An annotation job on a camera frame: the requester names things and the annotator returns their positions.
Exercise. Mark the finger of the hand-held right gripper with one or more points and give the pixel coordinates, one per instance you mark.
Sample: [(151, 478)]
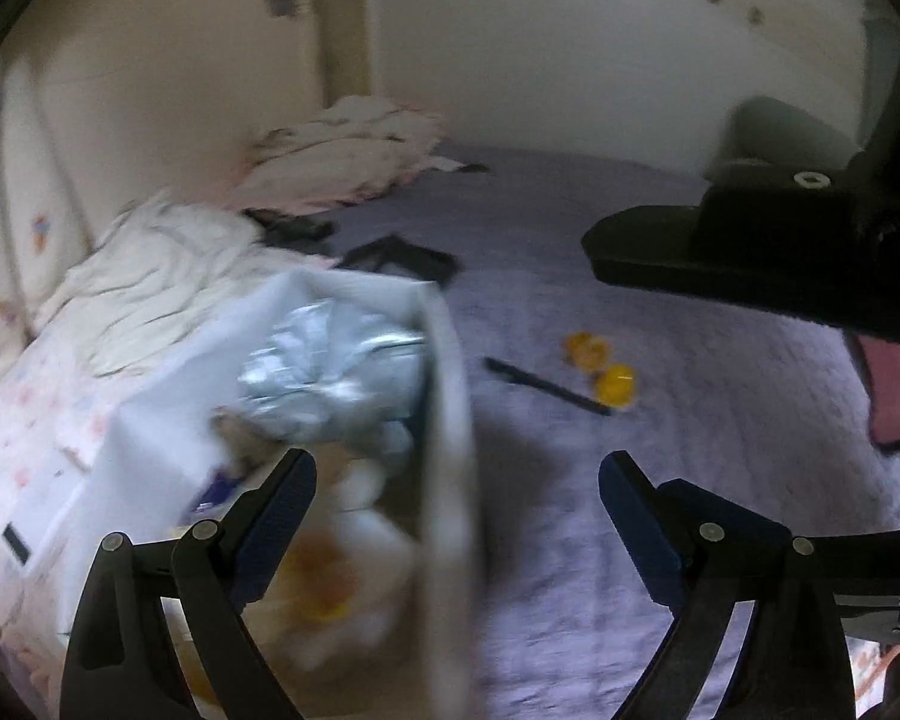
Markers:
[(675, 247)]

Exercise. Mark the grey-green cushion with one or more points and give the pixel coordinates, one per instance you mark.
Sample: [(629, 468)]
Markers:
[(780, 131)]

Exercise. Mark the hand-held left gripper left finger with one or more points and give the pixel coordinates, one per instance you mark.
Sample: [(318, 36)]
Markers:
[(270, 532)]

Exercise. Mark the white and yellow plush toy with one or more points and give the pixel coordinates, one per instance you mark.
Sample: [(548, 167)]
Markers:
[(367, 555)]

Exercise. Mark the white and pink pillow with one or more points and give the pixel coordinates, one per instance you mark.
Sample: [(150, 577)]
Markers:
[(330, 157)]

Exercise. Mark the purple bed blanket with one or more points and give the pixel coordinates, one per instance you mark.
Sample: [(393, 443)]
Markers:
[(645, 360)]

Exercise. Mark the small yellow toy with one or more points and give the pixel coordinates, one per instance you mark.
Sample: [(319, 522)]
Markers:
[(586, 351), (616, 384)]

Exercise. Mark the white storage box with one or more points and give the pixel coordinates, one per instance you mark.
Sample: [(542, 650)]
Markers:
[(450, 465)]

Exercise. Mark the flat white carton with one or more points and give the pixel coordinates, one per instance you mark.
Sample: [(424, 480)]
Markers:
[(52, 502)]

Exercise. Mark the black pen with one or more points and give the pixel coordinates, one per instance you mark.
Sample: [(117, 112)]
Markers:
[(547, 386)]

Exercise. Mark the person's right forearm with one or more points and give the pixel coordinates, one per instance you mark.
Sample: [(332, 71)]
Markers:
[(892, 390)]

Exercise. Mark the white patterned bed sheet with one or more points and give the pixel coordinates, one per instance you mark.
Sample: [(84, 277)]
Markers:
[(37, 405)]

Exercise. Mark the silver foil bag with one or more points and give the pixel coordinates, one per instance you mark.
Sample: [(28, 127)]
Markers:
[(322, 375)]

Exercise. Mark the white crumpled blanket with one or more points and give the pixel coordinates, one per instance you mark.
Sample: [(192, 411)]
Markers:
[(165, 270)]

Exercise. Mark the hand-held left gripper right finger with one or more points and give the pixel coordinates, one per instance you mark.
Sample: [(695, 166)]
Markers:
[(637, 532)]

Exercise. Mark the black rectangular frame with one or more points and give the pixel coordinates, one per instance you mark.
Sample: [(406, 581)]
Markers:
[(427, 261)]

